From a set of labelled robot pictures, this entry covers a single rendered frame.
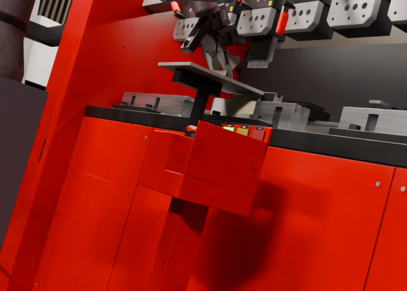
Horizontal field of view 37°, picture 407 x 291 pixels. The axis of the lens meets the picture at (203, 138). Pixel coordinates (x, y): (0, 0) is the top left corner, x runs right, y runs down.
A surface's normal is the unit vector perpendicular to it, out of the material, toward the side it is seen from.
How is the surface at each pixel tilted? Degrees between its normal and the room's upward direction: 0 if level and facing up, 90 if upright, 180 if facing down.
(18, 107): 90
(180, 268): 90
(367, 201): 90
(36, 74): 90
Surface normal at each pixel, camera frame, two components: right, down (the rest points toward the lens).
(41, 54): 0.71, 0.15
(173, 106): -0.80, -0.26
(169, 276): 0.45, 0.07
